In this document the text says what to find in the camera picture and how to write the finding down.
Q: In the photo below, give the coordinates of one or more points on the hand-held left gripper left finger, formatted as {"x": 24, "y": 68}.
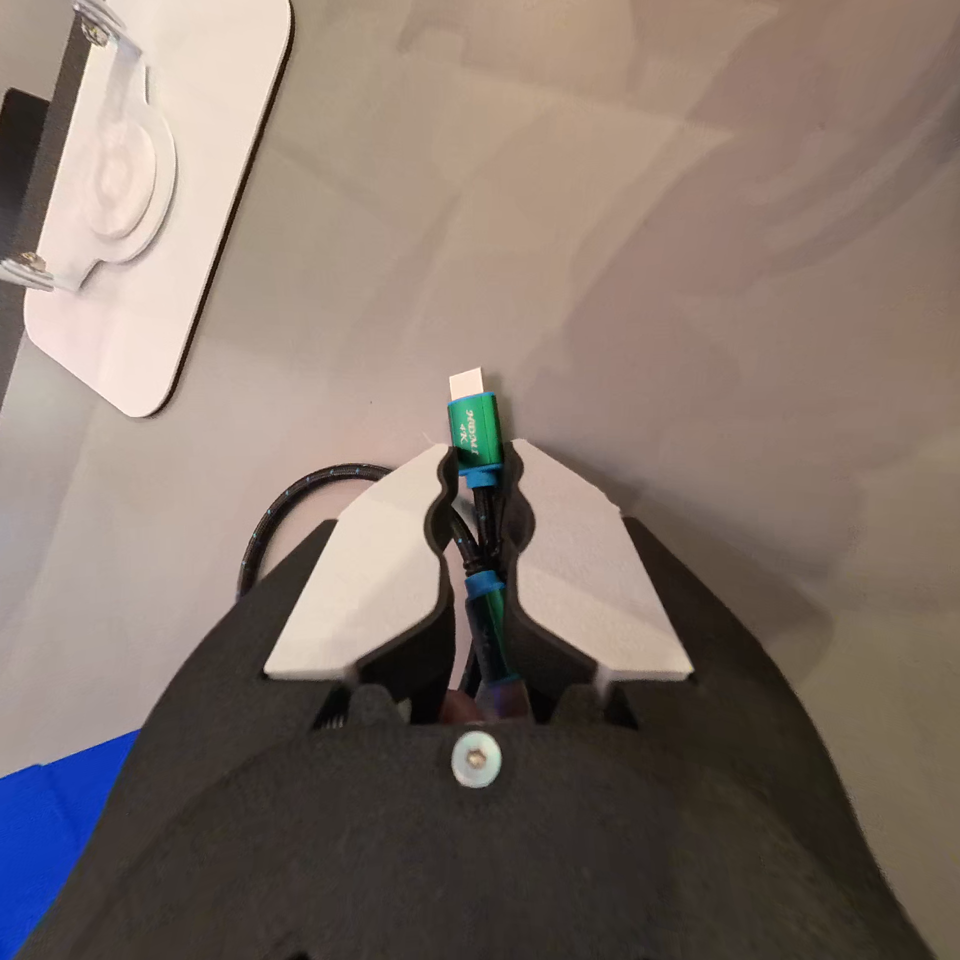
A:
{"x": 367, "y": 577}

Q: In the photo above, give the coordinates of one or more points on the clear acrylic stand bracket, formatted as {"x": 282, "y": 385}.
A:
{"x": 120, "y": 180}

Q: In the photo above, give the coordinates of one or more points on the dark grey flat panel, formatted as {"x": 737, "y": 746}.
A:
{"x": 22, "y": 165}

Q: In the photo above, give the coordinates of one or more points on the blue plastic bin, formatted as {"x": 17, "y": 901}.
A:
{"x": 45, "y": 840}

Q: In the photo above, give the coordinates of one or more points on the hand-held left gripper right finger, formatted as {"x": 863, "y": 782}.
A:
{"x": 600, "y": 577}

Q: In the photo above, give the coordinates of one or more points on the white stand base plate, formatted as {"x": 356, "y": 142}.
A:
{"x": 210, "y": 150}

